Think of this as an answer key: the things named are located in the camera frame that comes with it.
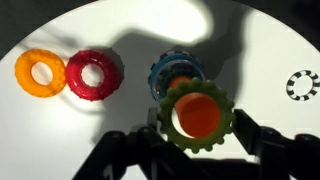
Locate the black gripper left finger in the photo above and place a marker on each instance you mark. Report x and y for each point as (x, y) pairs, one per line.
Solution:
(152, 120)

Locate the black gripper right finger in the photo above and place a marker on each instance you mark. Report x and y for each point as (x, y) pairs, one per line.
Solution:
(248, 131)

